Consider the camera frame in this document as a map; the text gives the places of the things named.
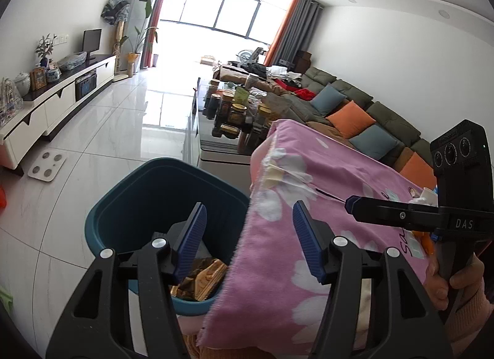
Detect orange cushion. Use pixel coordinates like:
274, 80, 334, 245
326, 100, 376, 140
399, 152, 437, 190

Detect kraft paper snack bag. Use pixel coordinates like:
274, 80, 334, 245
262, 93, 291, 121

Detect brown ottoman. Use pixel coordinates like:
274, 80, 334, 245
212, 66, 279, 90

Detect clear crystal ornament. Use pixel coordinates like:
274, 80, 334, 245
0, 77, 24, 127

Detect green packet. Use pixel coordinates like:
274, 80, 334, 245
232, 87, 250, 107

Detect patterned hanging cloth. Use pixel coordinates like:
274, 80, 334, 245
101, 0, 130, 26

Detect small plant in vase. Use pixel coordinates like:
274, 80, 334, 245
35, 34, 57, 69

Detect person's right forearm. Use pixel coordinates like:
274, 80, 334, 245
440, 278, 494, 356

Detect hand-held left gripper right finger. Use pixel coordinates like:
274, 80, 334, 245
292, 200, 453, 359

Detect large blue cushion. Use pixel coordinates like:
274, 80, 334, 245
349, 124, 400, 161

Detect large black-framed window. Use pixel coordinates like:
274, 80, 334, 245
158, 0, 295, 42

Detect white ceramic jar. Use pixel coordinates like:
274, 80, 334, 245
13, 71, 32, 97

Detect group of jars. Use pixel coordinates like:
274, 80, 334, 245
203, 79, 275, 152

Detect orange grey curtain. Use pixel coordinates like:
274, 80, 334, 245
140, 0, 179, 69
264, 0, 323, 70

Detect white bathroom scale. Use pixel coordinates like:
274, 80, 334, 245
28, 149, 67, 181

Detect brown cardboard boxes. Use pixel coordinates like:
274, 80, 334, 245
295, 50, 313, 74

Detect pile of white clothes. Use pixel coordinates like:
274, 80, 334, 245
266, 66, 302, 82

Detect black cabinet appliance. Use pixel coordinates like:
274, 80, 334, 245
74, 73, 97, 101

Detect white standing air conditioner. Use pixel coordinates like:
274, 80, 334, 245
119, 0, 163, 74

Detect brown sofa seat pad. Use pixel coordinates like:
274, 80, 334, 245
305, 120, 356, 147

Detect black glass coffee table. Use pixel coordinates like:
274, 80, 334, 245
183, 77, 271, 169

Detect black monitor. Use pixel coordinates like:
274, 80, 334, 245
83, 29, 103, 61

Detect blue plastic trash bin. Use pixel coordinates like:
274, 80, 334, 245
85, 157, 252, 316

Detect small blue cushion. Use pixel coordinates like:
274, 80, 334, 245
311, 84, 347, 117

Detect white printed plastic bag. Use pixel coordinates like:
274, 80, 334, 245
409, 187, 439, 206

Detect white black-topped tv cabinet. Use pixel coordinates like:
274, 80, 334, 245
0, 54, 117, 170

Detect white fan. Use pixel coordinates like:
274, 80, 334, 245
237, 47, 265, 65

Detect tall leafy plant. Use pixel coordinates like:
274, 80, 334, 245
118, 0, 159, 74

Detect black bag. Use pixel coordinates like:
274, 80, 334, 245
241, 62, 267, 78

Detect pink flower-print blanket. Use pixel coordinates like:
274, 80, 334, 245
197, 119, 439, 353

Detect wooden stand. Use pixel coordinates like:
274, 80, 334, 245
114, 21, 126, 70

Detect wooden picture frame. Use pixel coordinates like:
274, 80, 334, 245
30, 66, 48, 91

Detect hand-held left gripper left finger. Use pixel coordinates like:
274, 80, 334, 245
46, 202, 208, 359

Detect person's right hand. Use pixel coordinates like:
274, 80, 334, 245
425, 255, 485, 311

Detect golden snack wrapper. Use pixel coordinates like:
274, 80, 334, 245
169, 258, 229, 303

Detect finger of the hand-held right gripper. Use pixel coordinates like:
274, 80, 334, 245
345, 196, 441, 233

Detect green sectional sofa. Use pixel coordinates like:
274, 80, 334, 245
212, 66, 439, 187

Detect red cloth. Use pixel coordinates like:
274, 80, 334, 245
286, 87, 316, 102

